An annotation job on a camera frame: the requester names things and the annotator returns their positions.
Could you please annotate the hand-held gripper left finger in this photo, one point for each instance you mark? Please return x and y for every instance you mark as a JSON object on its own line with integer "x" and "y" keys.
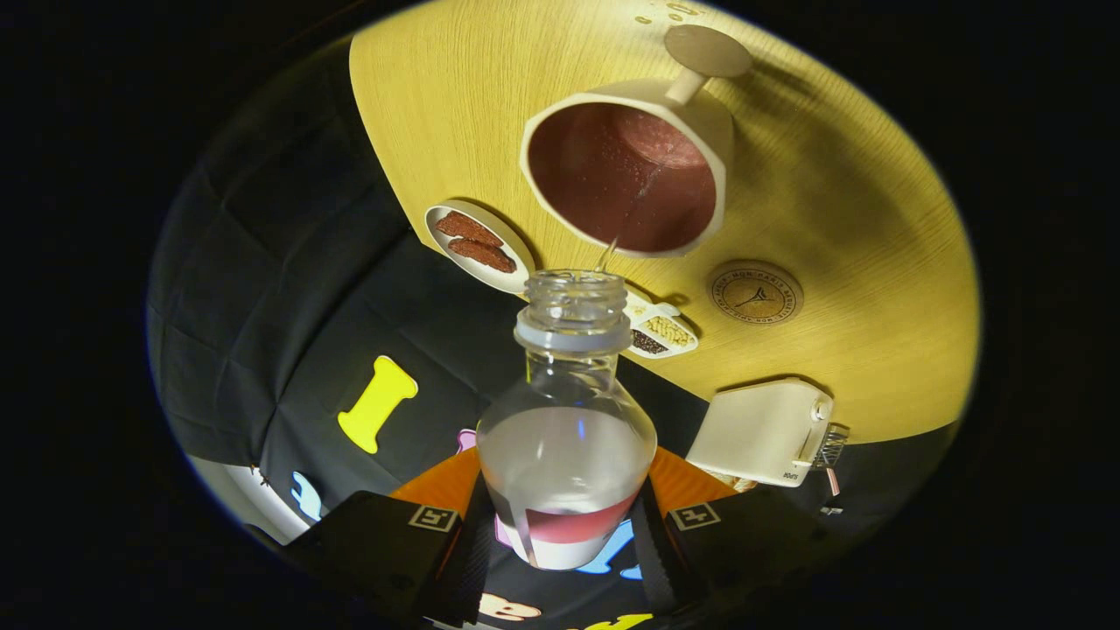
{"x": 468, "y": 560}

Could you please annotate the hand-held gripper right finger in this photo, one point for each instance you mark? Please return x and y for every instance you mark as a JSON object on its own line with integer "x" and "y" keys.
{"x": 652, "y": 560}

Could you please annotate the clear juice bottle red label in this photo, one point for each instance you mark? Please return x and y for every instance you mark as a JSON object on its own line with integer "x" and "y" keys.
{"x": 564, "y": 464}

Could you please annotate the round wooden coaster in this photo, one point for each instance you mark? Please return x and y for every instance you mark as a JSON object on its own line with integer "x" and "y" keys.
{"x": 754, "y": 293}

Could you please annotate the white toaster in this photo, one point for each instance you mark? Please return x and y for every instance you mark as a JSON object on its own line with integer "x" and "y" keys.
{"x": 757, "y": 429}

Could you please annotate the pink striped straw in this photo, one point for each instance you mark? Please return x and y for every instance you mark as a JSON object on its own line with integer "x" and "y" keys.
{"x": 832, "y": 481}

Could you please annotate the white divided bean dish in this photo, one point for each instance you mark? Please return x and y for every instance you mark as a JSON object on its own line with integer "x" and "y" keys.
{"x": 665, "y": 332}

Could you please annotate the white oval plate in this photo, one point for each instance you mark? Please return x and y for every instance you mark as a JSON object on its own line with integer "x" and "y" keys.
{"x": 507, "y": 276}

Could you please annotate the red meat piece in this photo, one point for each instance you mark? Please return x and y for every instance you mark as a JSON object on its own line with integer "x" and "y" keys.
{"x": 483, "y": 255}
{"x": 468, "y": 227}

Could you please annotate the wooden table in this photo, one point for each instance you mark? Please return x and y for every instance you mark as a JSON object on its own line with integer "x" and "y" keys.
{"x": 831, "y": 175}

